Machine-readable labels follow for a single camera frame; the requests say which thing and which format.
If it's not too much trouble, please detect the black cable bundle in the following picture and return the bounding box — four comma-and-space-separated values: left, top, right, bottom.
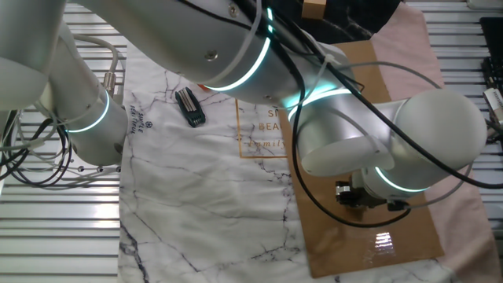
0, 109, 75, 189

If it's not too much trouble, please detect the marble print cloth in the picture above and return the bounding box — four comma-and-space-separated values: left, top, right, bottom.
117, 0, 503, 283

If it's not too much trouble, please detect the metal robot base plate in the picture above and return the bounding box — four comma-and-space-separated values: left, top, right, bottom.
50, 156, 123, 185

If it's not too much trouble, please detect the dark green hex key set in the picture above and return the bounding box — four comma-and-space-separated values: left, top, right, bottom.
174, 87, 207, 128

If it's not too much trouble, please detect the small grey mounted device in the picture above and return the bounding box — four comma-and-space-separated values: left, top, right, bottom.
486, 120, 503, 145

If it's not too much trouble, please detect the silver camera box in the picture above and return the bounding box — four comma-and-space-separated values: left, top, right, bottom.
483, 88, 503, 123

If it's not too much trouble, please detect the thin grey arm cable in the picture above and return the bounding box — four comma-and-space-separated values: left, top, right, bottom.
325, 58, 475, 210

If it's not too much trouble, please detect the large wooden block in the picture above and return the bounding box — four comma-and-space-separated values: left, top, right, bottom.
301, 0, 327, 20

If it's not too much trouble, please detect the black flat device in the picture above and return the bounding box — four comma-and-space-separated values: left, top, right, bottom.
479, 17, 503, 57

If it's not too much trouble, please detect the thick grey base cable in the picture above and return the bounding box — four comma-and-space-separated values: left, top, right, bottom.
69, 33, 119, 99

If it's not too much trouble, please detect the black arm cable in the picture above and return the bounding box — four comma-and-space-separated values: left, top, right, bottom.
176, 0, 503, 230

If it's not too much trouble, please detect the clear tape patch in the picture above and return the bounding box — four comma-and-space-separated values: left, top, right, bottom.
325, 226, 396, 265

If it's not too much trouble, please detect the brown cardboard sheet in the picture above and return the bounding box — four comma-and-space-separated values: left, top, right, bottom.
277, 39, 445, 279

